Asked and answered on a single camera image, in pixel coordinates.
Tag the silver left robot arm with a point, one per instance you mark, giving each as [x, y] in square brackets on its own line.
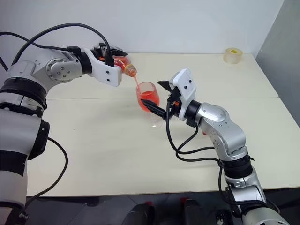
[23, 70]

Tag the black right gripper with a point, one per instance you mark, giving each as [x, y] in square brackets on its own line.
[173, 107]

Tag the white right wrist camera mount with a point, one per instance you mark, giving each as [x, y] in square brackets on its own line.
[185, 84]

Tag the clear wine glass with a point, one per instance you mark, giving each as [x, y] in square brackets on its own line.
[147, 90]

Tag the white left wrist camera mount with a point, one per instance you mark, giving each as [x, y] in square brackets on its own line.
[105, 73]

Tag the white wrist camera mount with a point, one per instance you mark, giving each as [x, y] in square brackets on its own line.
[105, 73]
[185, 84]

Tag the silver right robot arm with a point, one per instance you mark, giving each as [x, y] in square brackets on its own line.
[222, 133]

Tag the clear tape roll yellow core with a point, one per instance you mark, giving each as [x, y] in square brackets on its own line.
[233, 56]

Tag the clear bottle with red drink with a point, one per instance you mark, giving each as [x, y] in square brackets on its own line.
[120, 62]

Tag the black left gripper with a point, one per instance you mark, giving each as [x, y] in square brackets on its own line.
[100, 50]

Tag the dark rounded shape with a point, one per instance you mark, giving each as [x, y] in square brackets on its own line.
[143, 215]
[194, 213]

